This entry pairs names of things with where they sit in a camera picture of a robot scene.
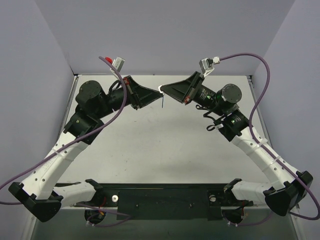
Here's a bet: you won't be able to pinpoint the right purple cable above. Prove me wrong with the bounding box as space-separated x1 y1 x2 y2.
218 52 318 221

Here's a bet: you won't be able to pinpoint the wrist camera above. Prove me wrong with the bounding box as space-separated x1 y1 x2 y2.
199 58 215 78
112 56 126 72

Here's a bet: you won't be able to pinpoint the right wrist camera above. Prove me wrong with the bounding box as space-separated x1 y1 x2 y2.
199 58 215 78

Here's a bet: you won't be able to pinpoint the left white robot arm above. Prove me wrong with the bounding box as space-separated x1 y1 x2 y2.
8 76 163 223

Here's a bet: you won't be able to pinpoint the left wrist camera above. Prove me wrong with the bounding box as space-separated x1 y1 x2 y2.
112 56 126 72

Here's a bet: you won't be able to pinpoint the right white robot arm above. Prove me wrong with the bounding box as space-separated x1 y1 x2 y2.
158 71 313 216

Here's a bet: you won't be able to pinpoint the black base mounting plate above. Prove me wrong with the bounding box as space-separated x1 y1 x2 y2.
84 183 253 221

